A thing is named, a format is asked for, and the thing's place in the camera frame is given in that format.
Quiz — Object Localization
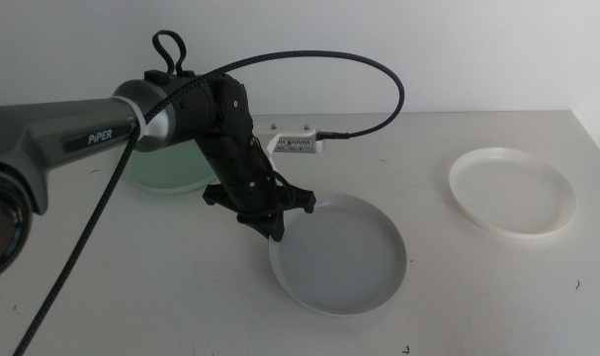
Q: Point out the pale green shallow bowl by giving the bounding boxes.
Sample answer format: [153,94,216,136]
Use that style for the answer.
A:
[123,140,219,195]

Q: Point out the black braided cable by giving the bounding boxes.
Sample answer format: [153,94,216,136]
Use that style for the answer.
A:
[12,48,406,356]

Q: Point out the thin black cable loop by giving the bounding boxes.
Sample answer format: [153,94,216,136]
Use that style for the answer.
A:
[151,29,189,78]

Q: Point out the grey shallow bowl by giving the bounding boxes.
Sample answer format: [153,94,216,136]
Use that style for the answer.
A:
[268,192,408,316]

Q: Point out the white shallow bowl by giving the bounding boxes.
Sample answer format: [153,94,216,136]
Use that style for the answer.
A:
[448,146,577,240]

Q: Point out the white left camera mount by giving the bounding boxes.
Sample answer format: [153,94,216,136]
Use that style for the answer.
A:
[252,123,316,172]

